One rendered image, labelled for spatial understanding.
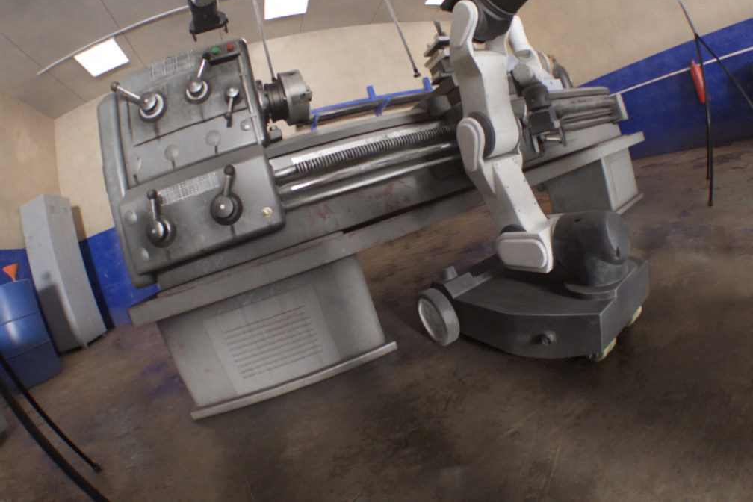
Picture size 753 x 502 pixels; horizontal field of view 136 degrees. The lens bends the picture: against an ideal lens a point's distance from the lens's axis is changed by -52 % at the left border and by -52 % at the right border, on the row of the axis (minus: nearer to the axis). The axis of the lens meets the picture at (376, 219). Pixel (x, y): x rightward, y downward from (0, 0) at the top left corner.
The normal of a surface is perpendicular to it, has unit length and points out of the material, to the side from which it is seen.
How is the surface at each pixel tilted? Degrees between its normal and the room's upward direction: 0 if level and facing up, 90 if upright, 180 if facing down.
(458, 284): 45
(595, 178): 90
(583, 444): 0
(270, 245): 90
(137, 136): 90
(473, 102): 90
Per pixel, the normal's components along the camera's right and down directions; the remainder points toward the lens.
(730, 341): -0.30, -0.95
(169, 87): 0.30, -0.04
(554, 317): -0.72, 0.27
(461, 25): -0.89, 0.30
